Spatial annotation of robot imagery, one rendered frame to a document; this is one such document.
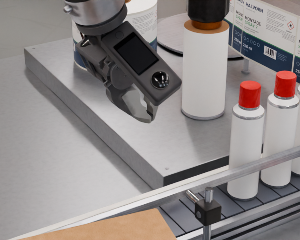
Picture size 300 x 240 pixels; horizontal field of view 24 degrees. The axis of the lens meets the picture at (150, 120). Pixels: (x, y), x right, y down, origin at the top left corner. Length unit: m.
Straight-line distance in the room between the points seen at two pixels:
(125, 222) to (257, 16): 0.89
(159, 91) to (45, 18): 3.57
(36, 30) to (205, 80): 2.96
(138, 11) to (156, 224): 0.89
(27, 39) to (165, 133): 2.85
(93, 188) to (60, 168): 0.10
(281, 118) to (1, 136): 0.61
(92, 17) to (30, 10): 3.72
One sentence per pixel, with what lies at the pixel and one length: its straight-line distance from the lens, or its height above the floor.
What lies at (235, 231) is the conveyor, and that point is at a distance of 1.15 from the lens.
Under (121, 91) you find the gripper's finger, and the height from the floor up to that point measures 1.13.
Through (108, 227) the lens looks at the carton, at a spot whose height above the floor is 1.12.
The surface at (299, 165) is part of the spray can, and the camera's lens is 1.24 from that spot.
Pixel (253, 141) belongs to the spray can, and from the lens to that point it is 1.11.
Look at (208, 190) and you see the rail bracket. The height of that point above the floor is 0.99.
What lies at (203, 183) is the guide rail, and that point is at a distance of 1.07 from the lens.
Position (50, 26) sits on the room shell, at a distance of 4.32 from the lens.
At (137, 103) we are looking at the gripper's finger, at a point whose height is 1.10.
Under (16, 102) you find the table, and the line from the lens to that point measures 1.60.
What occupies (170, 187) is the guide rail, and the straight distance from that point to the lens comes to 1.14.
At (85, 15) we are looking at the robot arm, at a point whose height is 1.25.
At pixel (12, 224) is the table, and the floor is 0.83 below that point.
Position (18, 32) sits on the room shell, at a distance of 4.26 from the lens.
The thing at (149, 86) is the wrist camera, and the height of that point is 1.17.
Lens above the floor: 1.56
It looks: 29 degrees down
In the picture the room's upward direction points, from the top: straight up
